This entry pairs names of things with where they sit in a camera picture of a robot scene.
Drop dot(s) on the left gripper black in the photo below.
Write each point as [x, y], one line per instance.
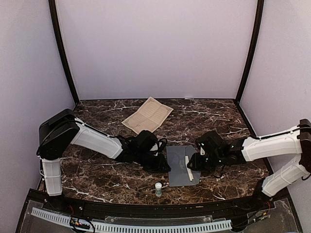
[160, 165]

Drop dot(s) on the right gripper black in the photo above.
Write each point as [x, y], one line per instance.
[197, 165]

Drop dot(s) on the beige letter paper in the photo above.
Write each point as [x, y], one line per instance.
[189, 171]

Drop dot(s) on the grey envelope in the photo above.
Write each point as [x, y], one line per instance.
[178, 158]

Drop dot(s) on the beige lined letter sheet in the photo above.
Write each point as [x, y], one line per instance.
[149, 116]

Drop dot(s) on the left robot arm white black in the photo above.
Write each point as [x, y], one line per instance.
[65, 129]

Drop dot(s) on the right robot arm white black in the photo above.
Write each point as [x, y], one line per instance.
[214, 151]

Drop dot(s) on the small electronics board with leds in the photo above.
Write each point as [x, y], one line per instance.
[77, 223]

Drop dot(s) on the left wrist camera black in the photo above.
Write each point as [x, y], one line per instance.
[159, 146]

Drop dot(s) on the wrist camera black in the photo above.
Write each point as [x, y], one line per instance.
[200, 142]
[159, 146]

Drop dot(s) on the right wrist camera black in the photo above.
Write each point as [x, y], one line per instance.
[200, 142]

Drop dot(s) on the black front table rail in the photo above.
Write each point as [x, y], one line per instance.
[240, 211]

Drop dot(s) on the white slotted cable duct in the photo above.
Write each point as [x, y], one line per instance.
[136, 225]

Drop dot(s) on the black right frame post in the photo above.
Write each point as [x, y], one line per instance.
[251, 51]

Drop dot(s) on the black frame post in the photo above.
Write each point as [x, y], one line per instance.
[61, 50]
[251, 51]

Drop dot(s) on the black left frame post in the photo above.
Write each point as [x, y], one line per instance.
[61, 50]

